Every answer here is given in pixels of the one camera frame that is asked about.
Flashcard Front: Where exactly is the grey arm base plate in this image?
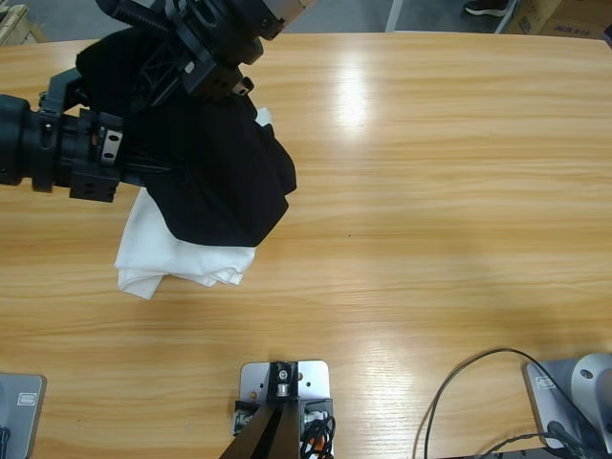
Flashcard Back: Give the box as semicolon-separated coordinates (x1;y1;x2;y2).
522;353;612;452
0;373;45;459

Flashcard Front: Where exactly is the white metal post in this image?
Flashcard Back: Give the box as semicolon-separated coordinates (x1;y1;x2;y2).
384;0;407;33

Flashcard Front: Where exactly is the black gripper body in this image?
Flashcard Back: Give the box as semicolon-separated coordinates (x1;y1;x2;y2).
158;0;267;98
0;91;127;205

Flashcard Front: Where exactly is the white Unitree T-shirt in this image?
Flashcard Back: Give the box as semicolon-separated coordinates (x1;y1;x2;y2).
114;105;280;288
116;263;248;301

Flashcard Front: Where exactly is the black white shoe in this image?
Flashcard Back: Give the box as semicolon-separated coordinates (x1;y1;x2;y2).
463;0;514;18

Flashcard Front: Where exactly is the white block with dark post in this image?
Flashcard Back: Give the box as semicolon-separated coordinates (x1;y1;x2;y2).
229;360;338;459

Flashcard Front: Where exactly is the black Unitree polo shirt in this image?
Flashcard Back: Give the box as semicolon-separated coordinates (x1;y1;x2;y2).
75;27;298;251

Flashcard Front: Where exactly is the wooden pallet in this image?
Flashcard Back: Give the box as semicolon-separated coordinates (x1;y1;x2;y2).
0;3;49;47

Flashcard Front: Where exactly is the brown cardboard box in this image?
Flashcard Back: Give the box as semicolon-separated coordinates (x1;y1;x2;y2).
516;0;612;41

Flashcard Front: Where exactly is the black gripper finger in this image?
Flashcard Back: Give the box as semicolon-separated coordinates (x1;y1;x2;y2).
117;158;175;181
94;0;187;32
126;33;209;114
36;65;97;116

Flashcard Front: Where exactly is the black cable at base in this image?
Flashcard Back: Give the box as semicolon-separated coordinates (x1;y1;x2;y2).
421;347;584;459

